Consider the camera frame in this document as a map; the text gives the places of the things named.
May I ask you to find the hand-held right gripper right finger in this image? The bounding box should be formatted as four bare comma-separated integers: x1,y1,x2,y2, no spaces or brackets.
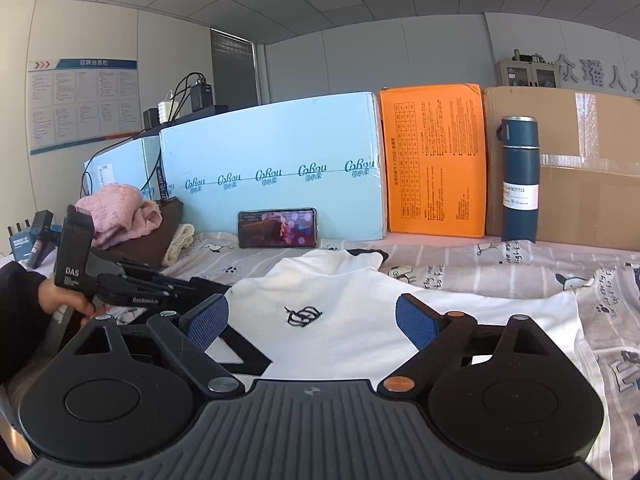
376,294,551,395

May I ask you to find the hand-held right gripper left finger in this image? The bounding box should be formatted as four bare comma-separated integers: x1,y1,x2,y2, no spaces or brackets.
75,294,242,395

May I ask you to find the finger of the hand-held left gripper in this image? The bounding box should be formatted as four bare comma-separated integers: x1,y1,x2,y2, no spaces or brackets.
120,259,200,292
96,274,171,309

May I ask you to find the white t-shirt with black trim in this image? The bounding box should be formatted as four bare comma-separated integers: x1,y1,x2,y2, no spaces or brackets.
145,248,608,411

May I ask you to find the person's left forearm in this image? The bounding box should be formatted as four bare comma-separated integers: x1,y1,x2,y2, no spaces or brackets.
0,261,51,386

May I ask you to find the person's left hand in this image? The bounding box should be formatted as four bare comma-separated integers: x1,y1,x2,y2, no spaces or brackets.
37,276,98,332

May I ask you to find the brown cloth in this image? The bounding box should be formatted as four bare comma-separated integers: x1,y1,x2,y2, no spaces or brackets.
106,198,184,267

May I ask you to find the cream knit cloth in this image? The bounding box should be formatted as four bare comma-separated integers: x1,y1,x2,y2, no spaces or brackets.
160,223,196,265

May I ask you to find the blue device with antennas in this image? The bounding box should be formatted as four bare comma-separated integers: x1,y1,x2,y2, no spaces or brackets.
7,209,55,269

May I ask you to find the pink knit sweater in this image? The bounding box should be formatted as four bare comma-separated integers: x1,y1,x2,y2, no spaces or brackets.
74,183,164,250

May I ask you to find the small light blue box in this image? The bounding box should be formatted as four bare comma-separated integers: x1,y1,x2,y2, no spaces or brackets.
82,135,164,202

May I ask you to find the smartphone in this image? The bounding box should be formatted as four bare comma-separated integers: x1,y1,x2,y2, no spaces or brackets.
238,207,319,249

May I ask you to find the orange box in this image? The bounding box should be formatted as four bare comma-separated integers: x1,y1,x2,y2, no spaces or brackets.
378,82,489,239

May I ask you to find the dark blue thermos bottle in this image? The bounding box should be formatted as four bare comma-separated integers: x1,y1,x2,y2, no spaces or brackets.
496,115,542,245

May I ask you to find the large light blue box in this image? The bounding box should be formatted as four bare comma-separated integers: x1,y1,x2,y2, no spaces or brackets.
160,91,389,242

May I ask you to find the black power adapter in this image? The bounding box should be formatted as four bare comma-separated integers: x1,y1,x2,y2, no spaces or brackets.
190,84,217,112

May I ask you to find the grey window blind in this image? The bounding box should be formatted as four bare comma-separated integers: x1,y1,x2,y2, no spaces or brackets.
210,28,259,111

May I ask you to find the brown cardboard box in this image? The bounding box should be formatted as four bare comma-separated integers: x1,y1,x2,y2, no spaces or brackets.
482,85,640,252

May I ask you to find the grey glass-door cabinet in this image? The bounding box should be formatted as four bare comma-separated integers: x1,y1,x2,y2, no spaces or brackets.
495,58,559,92

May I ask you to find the wall notice board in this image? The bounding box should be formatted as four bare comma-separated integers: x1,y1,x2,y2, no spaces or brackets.
27,58,139,156

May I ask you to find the silver wall lettering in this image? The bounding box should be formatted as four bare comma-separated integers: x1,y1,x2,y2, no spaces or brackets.
554,52,640,100

